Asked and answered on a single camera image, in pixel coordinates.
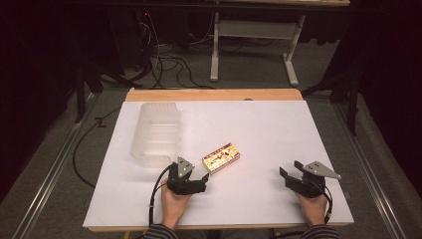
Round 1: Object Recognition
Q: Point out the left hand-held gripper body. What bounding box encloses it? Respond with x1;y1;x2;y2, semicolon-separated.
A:
166;156;204;196

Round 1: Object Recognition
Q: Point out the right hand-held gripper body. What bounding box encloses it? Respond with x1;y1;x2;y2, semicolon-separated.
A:
284;160;342;199

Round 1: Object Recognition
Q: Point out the person's right hand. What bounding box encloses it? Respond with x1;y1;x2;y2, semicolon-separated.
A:
296;191;329;228

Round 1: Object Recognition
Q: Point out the person's left hand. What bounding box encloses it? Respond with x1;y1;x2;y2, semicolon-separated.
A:
160;187;194;231

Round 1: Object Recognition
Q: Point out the printed yellow snack box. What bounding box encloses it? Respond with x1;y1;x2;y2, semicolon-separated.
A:
201;142;242;175

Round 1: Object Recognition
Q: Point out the white table sheet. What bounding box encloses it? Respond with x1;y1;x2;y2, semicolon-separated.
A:
82;100;355;230

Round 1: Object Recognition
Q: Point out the translucent plastic container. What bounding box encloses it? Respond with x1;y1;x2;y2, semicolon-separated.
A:
129;102;182;169

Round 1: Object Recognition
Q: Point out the black metal stand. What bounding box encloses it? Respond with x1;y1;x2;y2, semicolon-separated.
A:
73;58;144;124
301;70;363;137

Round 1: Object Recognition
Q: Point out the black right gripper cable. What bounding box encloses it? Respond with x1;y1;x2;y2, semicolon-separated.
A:
316;183;334;224

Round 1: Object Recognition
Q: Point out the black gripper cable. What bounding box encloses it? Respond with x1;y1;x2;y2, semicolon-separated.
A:
147;165;173;230
316;183;334;224

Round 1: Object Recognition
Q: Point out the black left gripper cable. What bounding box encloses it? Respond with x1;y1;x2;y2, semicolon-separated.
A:
147;165;173;230

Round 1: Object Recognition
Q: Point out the metal floor rail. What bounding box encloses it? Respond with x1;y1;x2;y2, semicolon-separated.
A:
331;101;401;239
11;92;98;239

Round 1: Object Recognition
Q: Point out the black floor cable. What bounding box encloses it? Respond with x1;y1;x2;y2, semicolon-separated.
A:
72;105;123;189

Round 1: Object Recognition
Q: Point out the bundle of black floor cables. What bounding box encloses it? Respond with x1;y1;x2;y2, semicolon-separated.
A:
133;11;215;91

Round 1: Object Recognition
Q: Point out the white metal desk frame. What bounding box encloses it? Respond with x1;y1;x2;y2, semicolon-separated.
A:
209;11;307;89

